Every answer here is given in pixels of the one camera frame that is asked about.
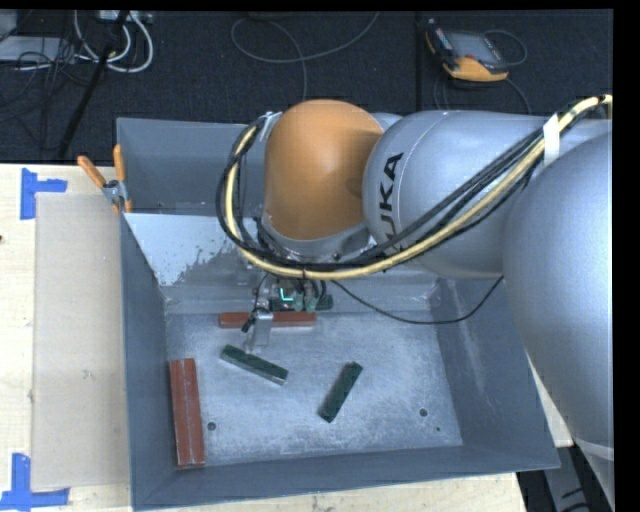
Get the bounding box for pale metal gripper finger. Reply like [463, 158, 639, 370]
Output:
[242, 310, 262, 354]
[254, 310, 275, 352]

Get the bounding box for red-brown flat block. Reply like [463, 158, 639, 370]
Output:
[217, 310, 319, 330]
[167, 357, 207, 470]

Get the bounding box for pale flat board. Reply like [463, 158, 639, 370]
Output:
[29, 192, 132, 494]

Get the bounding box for grey metal bin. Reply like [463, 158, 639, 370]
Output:
[114, 116, 562, 511]

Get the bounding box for dark green flat block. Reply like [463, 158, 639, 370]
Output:
[317, 360, 365, 424]
[219, 343, 290, 387]

